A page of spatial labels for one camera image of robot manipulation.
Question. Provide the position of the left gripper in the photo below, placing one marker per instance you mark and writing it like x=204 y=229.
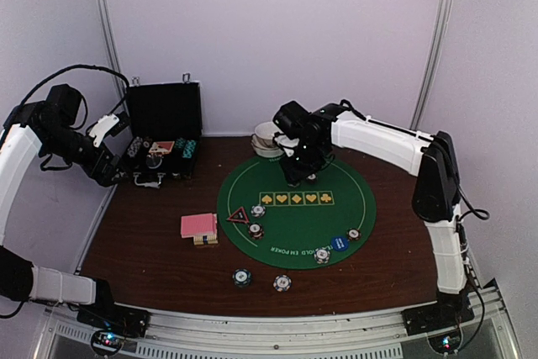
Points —
x=102 y=176

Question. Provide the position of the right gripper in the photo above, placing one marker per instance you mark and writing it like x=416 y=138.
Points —
x=295 y=175

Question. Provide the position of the blue round dealer button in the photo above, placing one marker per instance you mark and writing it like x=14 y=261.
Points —
x=339 y=243

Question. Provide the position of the black red triangle all-in marker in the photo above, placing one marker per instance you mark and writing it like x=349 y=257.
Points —
x=239 y=216

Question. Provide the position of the pink playing card deck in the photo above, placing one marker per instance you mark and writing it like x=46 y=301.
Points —
x=198 y=225

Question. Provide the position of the light blue chip stack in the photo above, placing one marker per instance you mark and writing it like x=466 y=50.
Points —
x=282 y=283

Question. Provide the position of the dark blue chip stack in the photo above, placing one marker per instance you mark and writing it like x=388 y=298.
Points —
x=242 y=277

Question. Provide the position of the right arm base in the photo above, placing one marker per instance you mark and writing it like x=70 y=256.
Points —
x=441 y=320

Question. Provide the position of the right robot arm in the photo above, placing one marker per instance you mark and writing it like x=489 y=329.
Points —
x=438 y=199

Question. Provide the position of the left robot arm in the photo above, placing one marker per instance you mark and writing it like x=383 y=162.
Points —
x=47 y=129

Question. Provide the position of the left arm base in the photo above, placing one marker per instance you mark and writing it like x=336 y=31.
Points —
x=111 y=331

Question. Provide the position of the lower white ceramic bowl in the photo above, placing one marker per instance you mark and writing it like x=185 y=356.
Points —
x=265 y=148

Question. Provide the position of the white ceramic bowl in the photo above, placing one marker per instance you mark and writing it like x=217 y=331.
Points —
x=265 y=148
x=265 y=132

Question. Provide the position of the upper white ceramic bowl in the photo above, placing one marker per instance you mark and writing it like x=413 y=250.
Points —
x=265 y=132

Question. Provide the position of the clear dealer puck in case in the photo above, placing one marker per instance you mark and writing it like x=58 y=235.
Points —
x=153 y=161

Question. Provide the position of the cards in case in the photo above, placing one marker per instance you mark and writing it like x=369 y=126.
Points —
x=161 y=147

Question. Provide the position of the round green poker mat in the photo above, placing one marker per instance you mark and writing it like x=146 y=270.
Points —
x=298 y=220

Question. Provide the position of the black poker chip case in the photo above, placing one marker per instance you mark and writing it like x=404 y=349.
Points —
x=163 y=112

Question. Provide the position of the teal chip stack in case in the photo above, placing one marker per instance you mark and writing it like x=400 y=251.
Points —
x=189 y=149

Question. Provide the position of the gold blue card box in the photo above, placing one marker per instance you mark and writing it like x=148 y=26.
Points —
x=208 y=237

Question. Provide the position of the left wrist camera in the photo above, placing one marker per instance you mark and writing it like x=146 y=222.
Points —
x=108 y=125

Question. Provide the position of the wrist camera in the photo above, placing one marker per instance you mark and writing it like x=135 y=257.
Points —
x=295 y=122
x=108 y=125

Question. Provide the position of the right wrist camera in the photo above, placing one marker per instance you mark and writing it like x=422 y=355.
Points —
x=295 y=122

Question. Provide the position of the aluminium front rail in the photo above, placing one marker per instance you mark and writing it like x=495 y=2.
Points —
x=375 y=334

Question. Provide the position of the left aluminium post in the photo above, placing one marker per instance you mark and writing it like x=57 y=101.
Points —
x=107 y=32

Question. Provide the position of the aluminium post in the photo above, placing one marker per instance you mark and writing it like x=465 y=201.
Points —
x=442 y=19
x=107 y=32

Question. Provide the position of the right aluminium post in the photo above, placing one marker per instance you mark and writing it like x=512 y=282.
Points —
x=442 y=19

